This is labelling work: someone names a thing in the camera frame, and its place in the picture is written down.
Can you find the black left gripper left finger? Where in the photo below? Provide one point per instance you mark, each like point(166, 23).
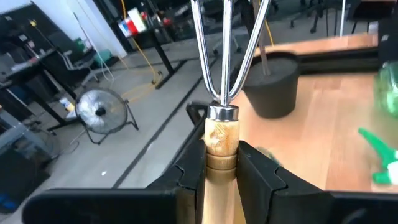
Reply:
point(174, 199)

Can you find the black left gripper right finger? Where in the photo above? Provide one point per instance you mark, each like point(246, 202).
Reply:
point(280, 199)

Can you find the green spray bottle white nozzle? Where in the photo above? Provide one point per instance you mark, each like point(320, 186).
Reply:
point(388, 90)

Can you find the black plant pot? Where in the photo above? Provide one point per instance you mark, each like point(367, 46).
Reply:
point(270, 93)

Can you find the round metal floor fan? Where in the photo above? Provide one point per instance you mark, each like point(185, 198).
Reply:
point(101, 110)

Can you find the black desk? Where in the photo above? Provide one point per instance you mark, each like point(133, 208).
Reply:
point(161, 46)

